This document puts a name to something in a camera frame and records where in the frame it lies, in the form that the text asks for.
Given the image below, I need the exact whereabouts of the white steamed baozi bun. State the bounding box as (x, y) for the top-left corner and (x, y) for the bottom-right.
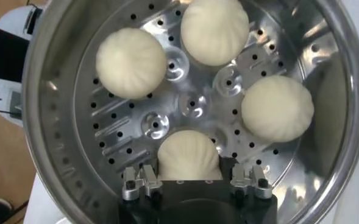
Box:
(95, 27), (168, 100)
(157, 130), (223, 181)
(241, 75), (315, 143)
(180, 0), (250, 67)

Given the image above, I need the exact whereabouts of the black robot body panel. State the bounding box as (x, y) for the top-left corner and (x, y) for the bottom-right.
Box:
(0, 23), (30, 83)

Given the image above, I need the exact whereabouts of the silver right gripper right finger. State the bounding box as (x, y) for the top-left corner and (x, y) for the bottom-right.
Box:
(219, 156), (274, 201)

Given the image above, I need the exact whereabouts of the stainless steel steamer basket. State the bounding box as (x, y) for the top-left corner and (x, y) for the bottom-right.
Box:
(21, 0), (359, 224)

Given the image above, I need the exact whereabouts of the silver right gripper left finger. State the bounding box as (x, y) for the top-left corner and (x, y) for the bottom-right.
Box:
(121, 158), (164, 202)

